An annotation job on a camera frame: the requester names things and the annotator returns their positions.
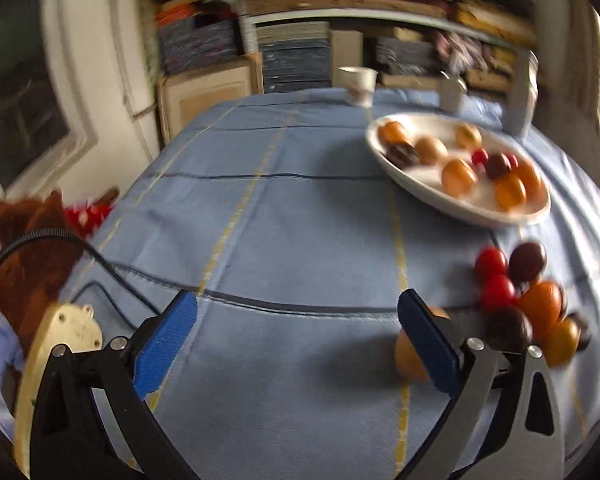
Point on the small orange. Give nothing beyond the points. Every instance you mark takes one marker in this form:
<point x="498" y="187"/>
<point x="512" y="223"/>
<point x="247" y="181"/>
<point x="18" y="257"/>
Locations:
<point x="510" y="192"/>

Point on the red white patterned cloth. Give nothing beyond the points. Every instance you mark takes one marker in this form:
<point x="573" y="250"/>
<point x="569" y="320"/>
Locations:
<point x="82" y="215"/>

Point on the stack of dark grey boxes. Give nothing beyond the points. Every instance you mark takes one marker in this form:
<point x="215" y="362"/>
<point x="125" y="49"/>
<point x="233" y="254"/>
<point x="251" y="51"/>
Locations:
<point x="405" y="52"/>

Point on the dark brown round fruit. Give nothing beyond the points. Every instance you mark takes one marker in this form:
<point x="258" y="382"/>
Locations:
<point x="404" y="155"/>
<point x="508" y="329"/>

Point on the stack of yellow wooden boxes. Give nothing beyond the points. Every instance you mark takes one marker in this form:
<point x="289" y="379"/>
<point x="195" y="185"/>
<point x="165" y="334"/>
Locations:
<point x="495" y="15"/>

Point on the pink cloth bundle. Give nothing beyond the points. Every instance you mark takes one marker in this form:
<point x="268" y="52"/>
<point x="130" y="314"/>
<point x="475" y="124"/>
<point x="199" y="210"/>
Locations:
<point x="455" y="47"/>

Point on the white paper cup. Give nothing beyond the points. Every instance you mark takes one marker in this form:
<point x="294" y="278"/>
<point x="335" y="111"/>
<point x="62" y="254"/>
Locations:
<point x="358" y="85"/>

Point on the orange patterned boxes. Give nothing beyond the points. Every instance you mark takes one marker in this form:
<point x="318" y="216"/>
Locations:
<point x="180" y="12"/>

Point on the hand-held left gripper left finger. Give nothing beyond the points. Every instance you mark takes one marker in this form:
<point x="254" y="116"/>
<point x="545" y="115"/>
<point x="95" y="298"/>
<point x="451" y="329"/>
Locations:
<point x="167" y="340"/>

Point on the dark red plum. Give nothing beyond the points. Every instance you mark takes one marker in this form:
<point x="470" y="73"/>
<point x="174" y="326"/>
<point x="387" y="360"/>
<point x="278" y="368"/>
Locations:
<point x="527" y="261"/>
<point x="497" y="166"/>

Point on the white oval plate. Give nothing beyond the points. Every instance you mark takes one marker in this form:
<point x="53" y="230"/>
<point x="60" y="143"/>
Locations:
<point x="480" y="207"/>

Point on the cream plastic object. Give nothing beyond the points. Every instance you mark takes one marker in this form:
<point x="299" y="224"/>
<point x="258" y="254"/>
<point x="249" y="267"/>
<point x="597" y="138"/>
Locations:
<point x="70" y="332"/>

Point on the brown plush toy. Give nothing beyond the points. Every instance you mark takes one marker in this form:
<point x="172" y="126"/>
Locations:
<point x="30" y="260"/>

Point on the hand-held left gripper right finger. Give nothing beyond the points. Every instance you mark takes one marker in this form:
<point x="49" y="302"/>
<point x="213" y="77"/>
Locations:
<point x="427" y="345"/>

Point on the blue striped tablecloth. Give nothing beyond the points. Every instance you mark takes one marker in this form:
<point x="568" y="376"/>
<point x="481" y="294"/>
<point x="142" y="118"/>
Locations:
<point x="305" y="230"/>

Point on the white metal shelf rack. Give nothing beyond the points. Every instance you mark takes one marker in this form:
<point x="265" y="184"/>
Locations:
<point x="330" y="14"/>

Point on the large orange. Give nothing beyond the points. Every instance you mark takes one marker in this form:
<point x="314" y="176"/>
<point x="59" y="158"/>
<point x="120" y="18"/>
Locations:
<point x="542" y="307"/>

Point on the white plastic strip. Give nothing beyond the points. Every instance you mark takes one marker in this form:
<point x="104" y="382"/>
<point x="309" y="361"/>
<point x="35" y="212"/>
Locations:
<point x="125" y="70"/>

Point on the tan pomegranate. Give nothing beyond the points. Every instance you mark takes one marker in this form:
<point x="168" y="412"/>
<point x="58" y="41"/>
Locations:
<point x="407" y="357"/>

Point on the stack of woven straw boxes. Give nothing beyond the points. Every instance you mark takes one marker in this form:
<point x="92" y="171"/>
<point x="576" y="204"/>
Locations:
<point x="300" y="2"/>

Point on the beige upright box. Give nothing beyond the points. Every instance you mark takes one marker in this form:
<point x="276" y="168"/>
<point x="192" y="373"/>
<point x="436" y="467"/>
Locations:
<point x="345" y="52"/>

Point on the white drink can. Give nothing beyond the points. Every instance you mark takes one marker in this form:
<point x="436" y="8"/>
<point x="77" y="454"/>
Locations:
<point x="452" y="94"/>

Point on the red cherry tomato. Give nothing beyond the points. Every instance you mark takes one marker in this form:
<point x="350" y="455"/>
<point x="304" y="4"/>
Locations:
<point x="511" y="160"/>
<point x="490" y="263"/>
<point x="479" y="156"/>
<point x="498" y="292"/>

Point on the stack of dark blue boxes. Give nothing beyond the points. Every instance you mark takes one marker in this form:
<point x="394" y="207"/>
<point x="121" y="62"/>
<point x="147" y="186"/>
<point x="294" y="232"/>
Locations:
<point x="200" y="45"/>

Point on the medium orange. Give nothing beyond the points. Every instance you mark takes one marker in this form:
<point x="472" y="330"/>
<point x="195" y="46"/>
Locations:
<point x="562" y="342"/>

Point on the stack of grey blue boxes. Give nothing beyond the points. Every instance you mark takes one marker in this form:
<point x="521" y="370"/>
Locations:
<point x="292" y="62"/>

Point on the white framed window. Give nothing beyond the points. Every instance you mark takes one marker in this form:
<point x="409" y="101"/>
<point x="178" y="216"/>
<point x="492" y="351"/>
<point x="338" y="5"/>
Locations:
<point x="15" y="95"/>

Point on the wooden framed board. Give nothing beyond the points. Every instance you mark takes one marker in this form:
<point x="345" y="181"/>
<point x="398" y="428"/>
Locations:
<point x="205" y="97"/>

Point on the stainless steel bottle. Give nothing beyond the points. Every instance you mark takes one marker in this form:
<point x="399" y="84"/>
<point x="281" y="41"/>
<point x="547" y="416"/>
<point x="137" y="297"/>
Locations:
<point x="525" y="97"/>

